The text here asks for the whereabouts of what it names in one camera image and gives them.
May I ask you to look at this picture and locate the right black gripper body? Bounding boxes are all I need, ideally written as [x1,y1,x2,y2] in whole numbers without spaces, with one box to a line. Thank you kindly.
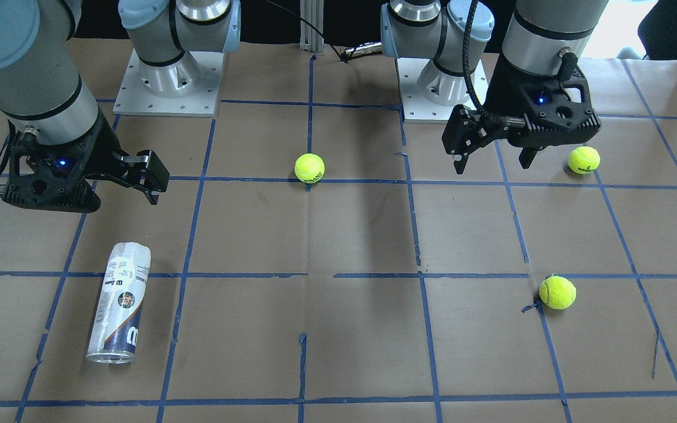
[2,112,170,213]

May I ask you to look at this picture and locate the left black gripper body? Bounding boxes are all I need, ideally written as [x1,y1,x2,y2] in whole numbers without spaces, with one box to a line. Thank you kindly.
[441,56,601,158]

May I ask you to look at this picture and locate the clear tennis ball can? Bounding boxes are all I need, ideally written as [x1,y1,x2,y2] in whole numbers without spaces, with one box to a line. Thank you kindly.
[86,243,152,364]

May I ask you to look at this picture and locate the tennis ball near left arm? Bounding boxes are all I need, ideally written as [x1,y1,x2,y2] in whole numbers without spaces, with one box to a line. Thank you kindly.
[567,146,601,174]

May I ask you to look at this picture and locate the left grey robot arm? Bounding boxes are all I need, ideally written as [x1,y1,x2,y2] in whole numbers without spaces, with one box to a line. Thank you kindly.
[380,1,607,174]

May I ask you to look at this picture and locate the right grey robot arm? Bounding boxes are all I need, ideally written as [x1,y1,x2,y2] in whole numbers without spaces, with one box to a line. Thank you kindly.
[0,1,242,213]

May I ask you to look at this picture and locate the front tennis ball on tape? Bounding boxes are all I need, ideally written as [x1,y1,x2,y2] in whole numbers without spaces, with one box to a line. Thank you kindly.
[538,275,576,310]

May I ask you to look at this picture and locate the centre tennis ball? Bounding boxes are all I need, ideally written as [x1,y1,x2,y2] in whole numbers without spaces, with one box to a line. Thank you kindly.
[294,153,325,184]

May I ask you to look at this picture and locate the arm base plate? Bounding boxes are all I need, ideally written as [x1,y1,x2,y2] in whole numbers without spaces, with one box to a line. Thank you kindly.
[397,58,474,123]
[113,51,226,118]

